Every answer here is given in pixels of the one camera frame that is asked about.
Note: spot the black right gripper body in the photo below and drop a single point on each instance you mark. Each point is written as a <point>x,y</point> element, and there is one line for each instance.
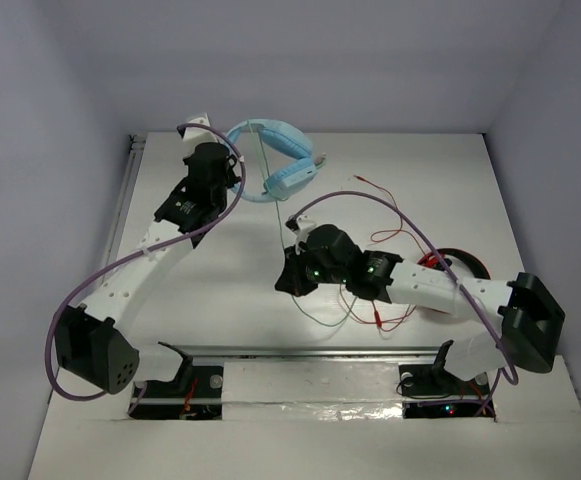
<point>308,273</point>

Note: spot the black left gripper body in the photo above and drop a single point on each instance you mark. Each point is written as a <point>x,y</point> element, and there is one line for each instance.
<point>210,163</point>

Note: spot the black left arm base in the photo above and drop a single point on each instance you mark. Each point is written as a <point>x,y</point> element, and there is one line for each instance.
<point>193,394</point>

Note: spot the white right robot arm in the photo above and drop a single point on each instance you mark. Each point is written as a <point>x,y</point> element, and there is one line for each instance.
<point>522,320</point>

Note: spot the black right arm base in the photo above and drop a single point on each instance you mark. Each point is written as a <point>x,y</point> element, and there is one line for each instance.
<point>429,392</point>

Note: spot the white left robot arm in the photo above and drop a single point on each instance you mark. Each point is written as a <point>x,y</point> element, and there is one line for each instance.
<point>90,340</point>

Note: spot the red headphones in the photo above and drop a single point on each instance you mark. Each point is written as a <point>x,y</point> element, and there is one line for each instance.
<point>453,256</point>

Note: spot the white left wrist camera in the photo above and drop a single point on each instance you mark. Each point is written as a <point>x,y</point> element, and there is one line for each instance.
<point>191,133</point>

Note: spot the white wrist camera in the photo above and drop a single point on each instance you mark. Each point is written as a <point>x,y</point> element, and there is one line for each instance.
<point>191,133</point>
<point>301,226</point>

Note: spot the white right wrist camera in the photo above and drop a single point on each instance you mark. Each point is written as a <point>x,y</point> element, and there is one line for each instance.
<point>301,226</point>

